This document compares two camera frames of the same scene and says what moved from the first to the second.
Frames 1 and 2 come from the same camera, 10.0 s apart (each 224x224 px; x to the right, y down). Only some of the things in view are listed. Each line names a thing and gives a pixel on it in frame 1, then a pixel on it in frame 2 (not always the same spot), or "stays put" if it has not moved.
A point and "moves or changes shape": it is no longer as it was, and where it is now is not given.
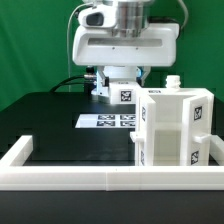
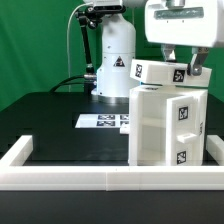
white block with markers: (123, 91) moves or changes shape
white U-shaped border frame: (16, 175) stays put
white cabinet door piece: (195, 136) stays put
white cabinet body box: (168, 119) to (147, 123)
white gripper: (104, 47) to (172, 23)
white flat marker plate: (106, 121) stays put
